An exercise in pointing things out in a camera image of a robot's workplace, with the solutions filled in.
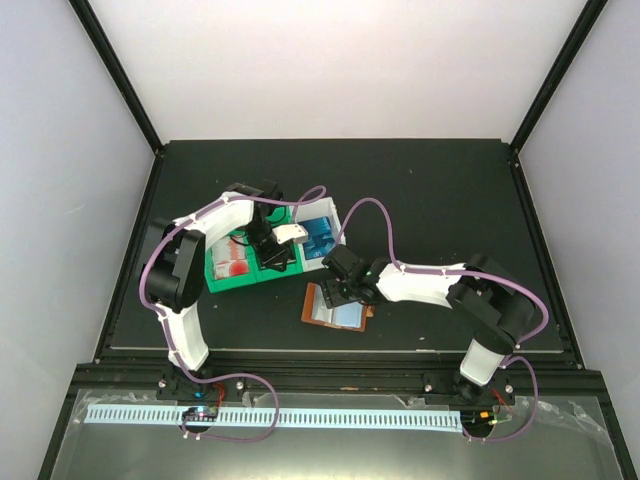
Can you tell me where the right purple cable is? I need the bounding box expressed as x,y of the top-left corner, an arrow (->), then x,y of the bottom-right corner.
334,198 -> 551,351

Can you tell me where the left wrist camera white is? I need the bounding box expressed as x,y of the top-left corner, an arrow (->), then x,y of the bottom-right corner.
272,223 -> 309,245

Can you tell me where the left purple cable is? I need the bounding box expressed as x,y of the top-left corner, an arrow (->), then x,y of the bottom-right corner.
138,185 -> 329,386

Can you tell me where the white bin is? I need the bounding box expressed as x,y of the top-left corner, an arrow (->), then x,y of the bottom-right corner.
289,197 -> 346,272

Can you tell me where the blue cards stack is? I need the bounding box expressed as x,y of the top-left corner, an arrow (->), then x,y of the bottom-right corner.
300,216 -> 335,260

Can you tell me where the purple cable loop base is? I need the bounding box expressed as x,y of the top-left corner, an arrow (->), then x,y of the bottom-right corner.
462,354 -> 540,445
180,370 -> 280,444

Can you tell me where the green bin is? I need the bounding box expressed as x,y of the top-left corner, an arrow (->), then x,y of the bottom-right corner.
244,203 -> 302,283
205,234 -> 258,293

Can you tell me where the green bin middle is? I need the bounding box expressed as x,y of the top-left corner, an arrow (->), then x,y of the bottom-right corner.
244,203 -> 302,283

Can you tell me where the black aluminium rail front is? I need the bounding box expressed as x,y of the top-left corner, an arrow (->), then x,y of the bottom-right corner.
69,352 -> 608,405

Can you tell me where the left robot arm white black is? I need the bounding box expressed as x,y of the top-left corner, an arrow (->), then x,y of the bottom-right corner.
138,181 -> 295,399

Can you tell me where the black frame post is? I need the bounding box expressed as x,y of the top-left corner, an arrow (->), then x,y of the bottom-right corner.
68,0 -> 164,155
510,0 -> 608,154

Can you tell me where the green bin left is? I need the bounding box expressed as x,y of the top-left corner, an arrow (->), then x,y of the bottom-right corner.
205,234 -> 258,293

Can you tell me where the white slotted cable duct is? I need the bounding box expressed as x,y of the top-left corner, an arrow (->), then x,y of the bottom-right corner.
84,404 -> 463,433

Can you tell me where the red white cards stack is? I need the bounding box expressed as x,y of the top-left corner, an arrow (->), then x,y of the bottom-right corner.
212,237 -> 250,280

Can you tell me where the left black frame post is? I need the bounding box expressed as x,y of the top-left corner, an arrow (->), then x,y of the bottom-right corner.
68,0 -> 164,155

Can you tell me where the brown leather card holder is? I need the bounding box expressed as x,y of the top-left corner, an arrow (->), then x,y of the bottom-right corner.
301,283 -> 375,332

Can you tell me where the purple cable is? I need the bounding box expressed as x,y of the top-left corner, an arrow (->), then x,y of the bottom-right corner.
138,185 -> 329,386
334,198 -> 551,351

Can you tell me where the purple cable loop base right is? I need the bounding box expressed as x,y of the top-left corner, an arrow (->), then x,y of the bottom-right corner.
462,354 -> 540,445

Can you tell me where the right black frame post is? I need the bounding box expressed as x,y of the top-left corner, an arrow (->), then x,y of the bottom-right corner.
510,0 -> 608,154

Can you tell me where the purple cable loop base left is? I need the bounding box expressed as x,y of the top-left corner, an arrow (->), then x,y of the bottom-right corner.
180,370 -> 280,444

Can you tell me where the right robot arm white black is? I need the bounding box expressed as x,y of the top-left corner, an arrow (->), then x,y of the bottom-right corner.
320,244 -> 538,404

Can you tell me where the small circuit board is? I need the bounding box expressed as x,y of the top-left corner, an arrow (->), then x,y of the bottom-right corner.
182,406 -> 218,423

